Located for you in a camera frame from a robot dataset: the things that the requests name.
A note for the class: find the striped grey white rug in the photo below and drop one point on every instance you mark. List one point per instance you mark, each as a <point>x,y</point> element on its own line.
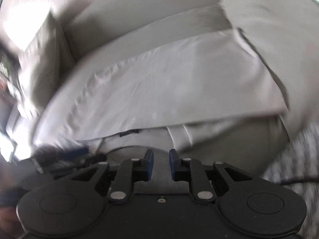
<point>296,168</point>

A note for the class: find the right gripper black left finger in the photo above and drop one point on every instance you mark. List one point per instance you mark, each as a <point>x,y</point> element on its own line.
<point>73,204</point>

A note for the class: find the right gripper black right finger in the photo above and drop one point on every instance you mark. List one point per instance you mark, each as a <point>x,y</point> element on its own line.
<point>251,205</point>

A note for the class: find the light grey sofa blanket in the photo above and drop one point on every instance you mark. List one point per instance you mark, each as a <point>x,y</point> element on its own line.
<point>285,34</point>

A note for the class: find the grey fabric sofa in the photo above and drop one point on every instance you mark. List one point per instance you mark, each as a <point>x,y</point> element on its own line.
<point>125,28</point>

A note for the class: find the front beige throw pillow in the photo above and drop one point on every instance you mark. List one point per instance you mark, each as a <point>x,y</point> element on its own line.
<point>39,73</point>

